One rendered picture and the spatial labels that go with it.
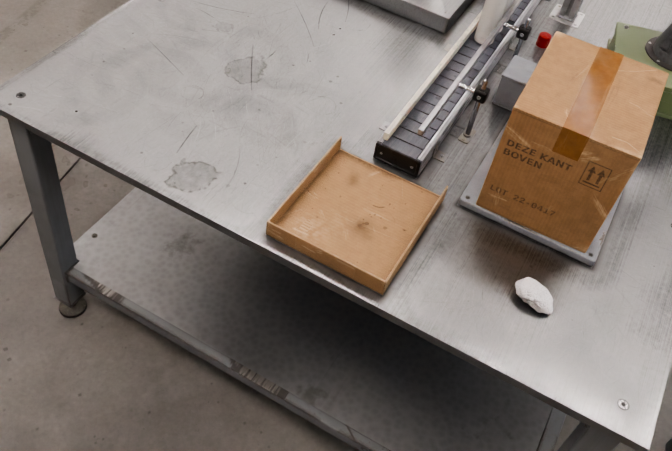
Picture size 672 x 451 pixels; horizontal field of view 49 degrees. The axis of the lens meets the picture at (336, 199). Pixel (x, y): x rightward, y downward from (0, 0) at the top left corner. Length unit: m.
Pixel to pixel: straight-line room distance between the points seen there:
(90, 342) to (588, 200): 1.48
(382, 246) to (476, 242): 0.20
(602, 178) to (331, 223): 0.52
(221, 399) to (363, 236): 0.88
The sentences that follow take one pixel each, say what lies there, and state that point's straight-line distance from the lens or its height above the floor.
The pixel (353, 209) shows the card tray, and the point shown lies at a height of 0.83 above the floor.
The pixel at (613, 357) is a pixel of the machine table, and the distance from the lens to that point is 1.47.
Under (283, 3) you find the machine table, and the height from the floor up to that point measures 0.83.
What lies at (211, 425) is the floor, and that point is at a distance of 2.15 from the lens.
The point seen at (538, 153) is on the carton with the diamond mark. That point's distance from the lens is 1.44.
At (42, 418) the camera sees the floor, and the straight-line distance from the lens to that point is 2.22.
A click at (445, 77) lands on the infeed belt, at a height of 0.88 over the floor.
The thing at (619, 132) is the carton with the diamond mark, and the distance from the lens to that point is 1.43.
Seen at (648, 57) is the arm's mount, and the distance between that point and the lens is 2.09.
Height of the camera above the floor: 1.95
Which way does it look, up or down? 47 degrees down
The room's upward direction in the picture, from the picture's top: 10 degrees clockwise
